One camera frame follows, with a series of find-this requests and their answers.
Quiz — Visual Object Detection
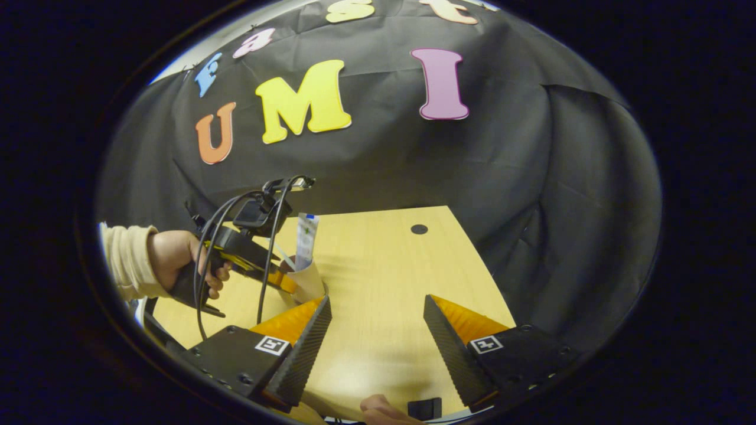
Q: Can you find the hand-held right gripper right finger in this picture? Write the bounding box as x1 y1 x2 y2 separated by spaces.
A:
423 294 582 414

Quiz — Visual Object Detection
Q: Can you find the wooden desktop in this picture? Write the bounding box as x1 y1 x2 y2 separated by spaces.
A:
152 205 517 423

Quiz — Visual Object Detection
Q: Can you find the beige cup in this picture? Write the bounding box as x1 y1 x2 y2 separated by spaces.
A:
286 260 327 305

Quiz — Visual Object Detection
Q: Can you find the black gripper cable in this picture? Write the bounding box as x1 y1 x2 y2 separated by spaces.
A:
256 177 296 324
194 190 266 342

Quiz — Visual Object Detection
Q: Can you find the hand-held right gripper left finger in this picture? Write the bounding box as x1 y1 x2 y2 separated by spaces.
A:
177 295 333 414

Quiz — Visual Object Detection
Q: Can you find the white toothpaste tube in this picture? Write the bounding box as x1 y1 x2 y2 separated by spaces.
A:
294 212 320 271

